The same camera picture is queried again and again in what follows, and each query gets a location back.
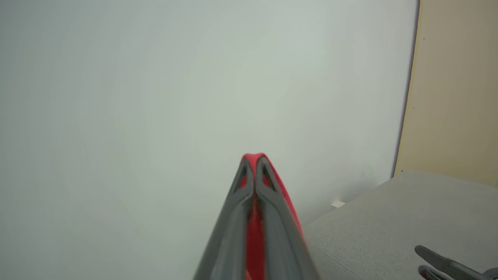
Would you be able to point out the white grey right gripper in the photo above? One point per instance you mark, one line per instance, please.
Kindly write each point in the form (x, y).
(491, 273)

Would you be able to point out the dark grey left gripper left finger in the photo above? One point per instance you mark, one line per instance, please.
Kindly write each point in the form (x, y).
(231, 233)

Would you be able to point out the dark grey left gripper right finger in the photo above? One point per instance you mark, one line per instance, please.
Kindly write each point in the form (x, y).
(280, 241)

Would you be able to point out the small white tag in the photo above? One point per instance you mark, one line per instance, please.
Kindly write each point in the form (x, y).
(338, 203)

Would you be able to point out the grey fabric sofa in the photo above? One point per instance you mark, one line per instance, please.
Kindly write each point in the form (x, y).
(404, 225)

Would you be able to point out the beige wooden wall panel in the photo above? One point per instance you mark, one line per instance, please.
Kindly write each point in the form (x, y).
(455, 89)

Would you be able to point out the red garment with white stripes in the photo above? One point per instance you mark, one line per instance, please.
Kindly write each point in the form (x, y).
(255, 241)

